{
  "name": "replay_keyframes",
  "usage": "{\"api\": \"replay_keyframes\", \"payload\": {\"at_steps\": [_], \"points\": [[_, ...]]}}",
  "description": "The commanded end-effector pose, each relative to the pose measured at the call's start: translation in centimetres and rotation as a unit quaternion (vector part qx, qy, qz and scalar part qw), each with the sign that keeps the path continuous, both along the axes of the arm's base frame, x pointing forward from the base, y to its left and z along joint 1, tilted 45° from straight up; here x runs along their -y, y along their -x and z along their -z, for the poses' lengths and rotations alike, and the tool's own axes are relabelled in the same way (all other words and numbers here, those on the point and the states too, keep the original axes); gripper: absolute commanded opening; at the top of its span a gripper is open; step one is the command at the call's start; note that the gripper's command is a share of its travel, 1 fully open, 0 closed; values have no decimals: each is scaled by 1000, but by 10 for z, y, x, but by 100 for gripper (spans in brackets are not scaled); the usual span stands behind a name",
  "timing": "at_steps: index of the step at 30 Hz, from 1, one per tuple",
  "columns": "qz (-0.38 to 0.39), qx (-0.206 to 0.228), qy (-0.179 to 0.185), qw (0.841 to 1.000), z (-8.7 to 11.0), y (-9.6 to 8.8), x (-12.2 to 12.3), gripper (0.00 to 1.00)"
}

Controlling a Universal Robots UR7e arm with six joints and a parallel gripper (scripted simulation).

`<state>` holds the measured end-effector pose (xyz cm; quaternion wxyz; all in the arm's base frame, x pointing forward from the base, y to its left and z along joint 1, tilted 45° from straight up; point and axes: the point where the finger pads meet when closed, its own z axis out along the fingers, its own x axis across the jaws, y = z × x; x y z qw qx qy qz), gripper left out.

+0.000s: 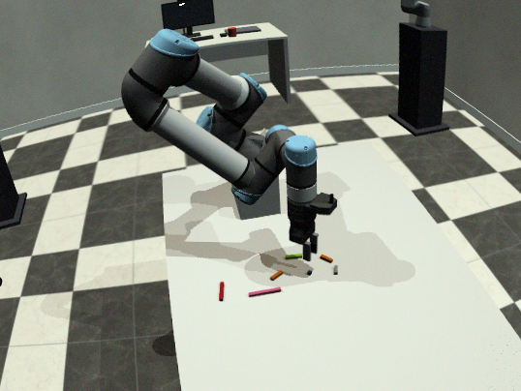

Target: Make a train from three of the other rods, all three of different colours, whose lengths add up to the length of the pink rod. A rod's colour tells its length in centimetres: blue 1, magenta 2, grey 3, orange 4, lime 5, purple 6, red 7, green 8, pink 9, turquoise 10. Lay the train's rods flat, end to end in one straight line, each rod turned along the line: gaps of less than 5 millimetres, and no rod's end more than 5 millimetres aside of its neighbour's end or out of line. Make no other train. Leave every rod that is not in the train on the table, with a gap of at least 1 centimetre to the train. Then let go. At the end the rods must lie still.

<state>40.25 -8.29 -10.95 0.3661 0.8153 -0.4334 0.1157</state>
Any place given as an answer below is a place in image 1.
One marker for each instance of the orange rod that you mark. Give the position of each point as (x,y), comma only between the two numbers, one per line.
(276,275)
(326,258)

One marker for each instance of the pink rod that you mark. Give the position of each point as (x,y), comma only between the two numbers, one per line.
(263,292)

